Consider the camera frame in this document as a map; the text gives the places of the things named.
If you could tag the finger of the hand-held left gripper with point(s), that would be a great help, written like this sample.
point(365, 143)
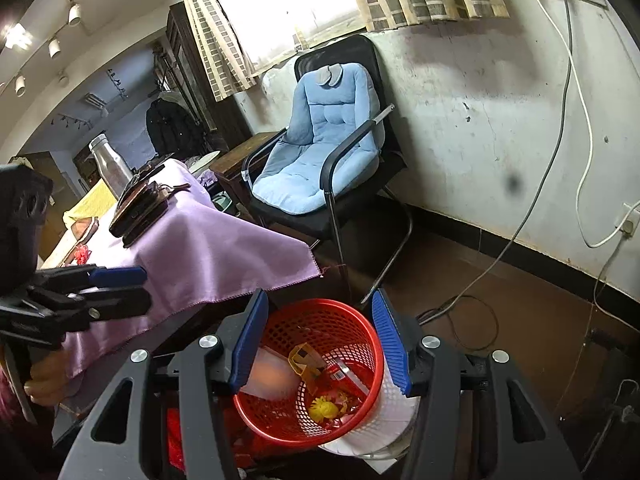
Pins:
point(120, 304)
point(120, 276)

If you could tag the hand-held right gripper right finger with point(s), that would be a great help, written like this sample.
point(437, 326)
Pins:
point(392, 347)

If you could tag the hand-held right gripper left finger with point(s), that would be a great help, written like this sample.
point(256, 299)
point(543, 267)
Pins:
point(249, 345)

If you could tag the red mesh plastic basket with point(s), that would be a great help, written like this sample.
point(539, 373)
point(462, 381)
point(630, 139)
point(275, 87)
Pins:
point(350, 321)

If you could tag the person's left hand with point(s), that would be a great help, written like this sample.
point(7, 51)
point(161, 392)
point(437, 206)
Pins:
point(50, 380)

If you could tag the translucent plastic wrapper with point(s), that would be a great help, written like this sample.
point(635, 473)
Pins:
point(270, 375)

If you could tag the orange yarn bundle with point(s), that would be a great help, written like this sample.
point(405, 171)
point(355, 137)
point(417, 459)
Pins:
point(83, 254)

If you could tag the brown patterned pillow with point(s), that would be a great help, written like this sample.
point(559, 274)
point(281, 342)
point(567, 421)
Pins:
point(60, 247)

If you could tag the clear wrapper with red label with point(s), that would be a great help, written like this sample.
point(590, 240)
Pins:
point(347, 375)

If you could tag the brown cardboard piece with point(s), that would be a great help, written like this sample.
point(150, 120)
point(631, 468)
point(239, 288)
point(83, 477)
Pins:
point(305, 360)

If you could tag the yellow chair cover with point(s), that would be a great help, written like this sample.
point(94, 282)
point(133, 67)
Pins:
point(92, 200)

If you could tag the brown leather pouch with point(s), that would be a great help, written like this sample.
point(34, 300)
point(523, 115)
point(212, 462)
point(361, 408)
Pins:
point(140, 205)

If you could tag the white mesh plastic basket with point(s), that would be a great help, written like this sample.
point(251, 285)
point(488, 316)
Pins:
point(390, 422)

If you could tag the purple tablecloth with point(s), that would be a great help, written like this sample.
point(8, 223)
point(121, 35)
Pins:
point(200, 240)

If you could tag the yellow flower toy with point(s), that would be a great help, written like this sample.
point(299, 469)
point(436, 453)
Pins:
point(322, 408)

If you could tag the stainless steel bottle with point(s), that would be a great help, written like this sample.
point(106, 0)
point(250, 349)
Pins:
point(110, 170)

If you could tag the white track spotlight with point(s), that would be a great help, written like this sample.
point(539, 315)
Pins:
point(54, 48)
point(20, 85)
point(74, 13)

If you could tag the wooden side table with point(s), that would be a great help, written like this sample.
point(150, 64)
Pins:
point(250, 152)

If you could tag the light blue chair cushion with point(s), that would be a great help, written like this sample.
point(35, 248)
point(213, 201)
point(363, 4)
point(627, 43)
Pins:
point(310, 150)

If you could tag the dark wooden cabinet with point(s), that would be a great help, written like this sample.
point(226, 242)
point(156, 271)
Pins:
point(182, 75)

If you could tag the black metal stand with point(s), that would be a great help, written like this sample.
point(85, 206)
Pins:
point(615, 410)

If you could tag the black office chair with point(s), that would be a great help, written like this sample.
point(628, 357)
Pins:
point(371, 85)

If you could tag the window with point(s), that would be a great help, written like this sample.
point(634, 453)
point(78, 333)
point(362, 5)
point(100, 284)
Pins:
point(285, 5)

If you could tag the white wall socket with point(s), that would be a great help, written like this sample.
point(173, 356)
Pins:
point(629, 217)

